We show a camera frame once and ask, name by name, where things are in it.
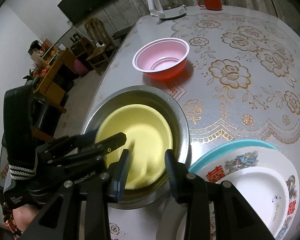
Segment stainless steel bowl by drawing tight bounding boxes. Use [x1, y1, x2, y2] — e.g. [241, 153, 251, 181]
[83, 86, 190, 210]

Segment red mug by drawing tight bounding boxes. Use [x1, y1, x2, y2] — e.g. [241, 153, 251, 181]
[198, 0, 223, 11]

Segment dark wooden bench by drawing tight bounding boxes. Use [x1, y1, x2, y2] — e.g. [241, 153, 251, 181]
[112, 25, 133, 40]

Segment white electric kettle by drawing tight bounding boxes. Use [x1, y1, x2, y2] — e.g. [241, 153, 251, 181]
[147, 0, 186, 20]

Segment large white patterned plate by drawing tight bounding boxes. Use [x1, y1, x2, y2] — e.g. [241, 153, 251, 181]
[190, 146, 299, 239]

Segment white oval rose dish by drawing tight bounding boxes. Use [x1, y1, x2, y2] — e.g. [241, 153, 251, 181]
[217, 166, 288, 237]

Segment red plastic bowl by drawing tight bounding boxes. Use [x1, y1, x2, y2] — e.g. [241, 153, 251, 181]
[132, 37, 190, 82]

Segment wooden chair left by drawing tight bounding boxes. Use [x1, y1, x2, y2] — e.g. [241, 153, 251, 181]
[84, 17, 117, 76]

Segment wooden shelf cabinet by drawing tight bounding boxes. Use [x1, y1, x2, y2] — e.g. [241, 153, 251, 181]
[31, 39, 76, 113]

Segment person left hand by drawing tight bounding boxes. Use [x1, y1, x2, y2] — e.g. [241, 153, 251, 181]
[12, 205, 39, 232]

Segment yellow bowl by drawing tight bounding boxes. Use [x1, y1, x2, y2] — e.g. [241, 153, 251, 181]
[95, 104, 173, 190]

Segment turquoise round plate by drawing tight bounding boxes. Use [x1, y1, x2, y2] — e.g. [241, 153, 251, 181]
[189, 139, 278, 173]

